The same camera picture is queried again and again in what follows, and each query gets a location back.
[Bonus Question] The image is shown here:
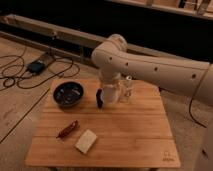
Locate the dark ceramic bowl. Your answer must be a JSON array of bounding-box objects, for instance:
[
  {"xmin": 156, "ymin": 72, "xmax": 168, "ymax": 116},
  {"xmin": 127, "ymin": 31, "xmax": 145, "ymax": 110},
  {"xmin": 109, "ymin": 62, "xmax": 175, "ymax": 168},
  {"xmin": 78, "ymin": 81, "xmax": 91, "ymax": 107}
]
[{"xmin": 53, "ymin": 81, "xmax": 84, "ymax": 107}]

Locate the long wooden beam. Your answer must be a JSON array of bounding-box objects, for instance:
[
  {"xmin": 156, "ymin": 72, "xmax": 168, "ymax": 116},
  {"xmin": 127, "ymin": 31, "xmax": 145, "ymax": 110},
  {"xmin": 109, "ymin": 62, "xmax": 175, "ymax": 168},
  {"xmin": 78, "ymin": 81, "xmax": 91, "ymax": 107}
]
[{"xmin": 0, "ymin": 14, "xmax": 181, "ymax": 59}]

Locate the red-brown sausage toy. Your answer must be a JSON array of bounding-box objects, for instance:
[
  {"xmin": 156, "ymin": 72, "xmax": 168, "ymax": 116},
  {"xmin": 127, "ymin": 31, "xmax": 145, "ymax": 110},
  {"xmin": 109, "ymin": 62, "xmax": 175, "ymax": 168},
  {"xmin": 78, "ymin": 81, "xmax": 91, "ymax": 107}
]
[{"xmin": 57, "ymin": 120, "xmax": 78, "ymax": 138}]

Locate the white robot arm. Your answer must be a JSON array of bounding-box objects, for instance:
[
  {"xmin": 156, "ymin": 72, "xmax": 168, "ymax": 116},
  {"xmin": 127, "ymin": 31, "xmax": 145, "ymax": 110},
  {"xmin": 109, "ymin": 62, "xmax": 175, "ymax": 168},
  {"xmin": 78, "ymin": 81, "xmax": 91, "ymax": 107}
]
[{"xmin": 91, "ymin": 34, "xmax": 213, "ymax": 108}]

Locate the black power adapter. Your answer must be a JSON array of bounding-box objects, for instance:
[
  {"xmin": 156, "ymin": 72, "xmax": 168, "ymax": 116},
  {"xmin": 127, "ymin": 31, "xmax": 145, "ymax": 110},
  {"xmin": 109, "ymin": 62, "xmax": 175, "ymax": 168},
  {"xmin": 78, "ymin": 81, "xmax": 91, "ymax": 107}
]
[{"xmin": 27, "ymin": 61, "xmax": 45, "ymax": 74}]

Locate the wooden table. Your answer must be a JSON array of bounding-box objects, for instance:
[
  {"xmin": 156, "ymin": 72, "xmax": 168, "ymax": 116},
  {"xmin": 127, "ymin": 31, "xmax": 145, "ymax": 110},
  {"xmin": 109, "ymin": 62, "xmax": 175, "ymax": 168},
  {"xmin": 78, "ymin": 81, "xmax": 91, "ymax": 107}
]
[{"xmin": 26, "ymin": 79, "xmax": 181, "ymax": 168}]

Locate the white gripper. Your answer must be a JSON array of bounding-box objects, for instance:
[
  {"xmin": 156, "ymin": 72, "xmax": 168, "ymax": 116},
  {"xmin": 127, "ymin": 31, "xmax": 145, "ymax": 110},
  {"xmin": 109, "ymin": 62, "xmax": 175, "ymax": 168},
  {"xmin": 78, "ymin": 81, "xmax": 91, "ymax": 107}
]
[{"xmin": 99, "ymin": 74, "xmax": 133, "ymax": 102}]

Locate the black eraser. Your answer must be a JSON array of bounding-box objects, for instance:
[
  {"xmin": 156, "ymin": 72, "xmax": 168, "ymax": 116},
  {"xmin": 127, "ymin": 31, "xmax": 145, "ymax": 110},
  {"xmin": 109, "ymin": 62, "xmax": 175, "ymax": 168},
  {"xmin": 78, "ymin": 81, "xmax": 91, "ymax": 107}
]
[{"xmin": 96, "ymin": 89, "xmax": 103, "ymax": 109}]

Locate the black cable right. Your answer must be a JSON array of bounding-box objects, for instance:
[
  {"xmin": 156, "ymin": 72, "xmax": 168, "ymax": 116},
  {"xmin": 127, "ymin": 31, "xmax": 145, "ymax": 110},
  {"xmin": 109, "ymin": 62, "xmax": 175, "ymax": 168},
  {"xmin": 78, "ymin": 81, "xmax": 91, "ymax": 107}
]
[{"xmin": 188, "ymin": 79, "xmax": 208, "ymax": 129}]

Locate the beige sponge block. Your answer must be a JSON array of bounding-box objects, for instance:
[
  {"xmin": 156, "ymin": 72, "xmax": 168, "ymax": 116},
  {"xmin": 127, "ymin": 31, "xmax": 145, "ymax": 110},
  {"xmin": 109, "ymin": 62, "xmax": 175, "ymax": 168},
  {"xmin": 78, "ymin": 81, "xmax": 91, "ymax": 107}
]
[{"xmin": 75, "ymin": 130, "xmax": 97, "ymax": 154}]

